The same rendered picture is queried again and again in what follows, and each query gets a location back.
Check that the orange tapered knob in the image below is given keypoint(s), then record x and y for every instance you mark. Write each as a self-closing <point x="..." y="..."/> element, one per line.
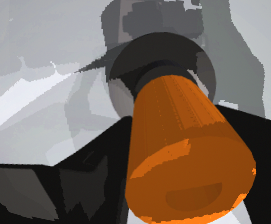
<point x="187" y="164"/>

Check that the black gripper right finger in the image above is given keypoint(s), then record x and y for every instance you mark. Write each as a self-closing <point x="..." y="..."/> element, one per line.
<point x="256" y="133"/>

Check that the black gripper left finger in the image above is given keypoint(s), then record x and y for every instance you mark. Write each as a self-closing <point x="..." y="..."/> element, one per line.
<point x="86" y="188"/>

